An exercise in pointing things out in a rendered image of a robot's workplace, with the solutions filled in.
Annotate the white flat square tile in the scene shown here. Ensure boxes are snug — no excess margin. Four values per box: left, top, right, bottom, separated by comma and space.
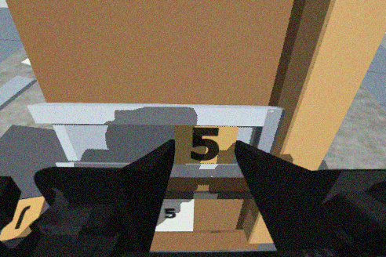
22, 59, 31, 66

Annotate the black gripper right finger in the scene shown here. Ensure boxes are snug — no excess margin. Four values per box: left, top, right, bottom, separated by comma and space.
235, 140, 386, 250

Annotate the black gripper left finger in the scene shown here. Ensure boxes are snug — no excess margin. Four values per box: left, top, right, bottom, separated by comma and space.
34, 139, 175, 252

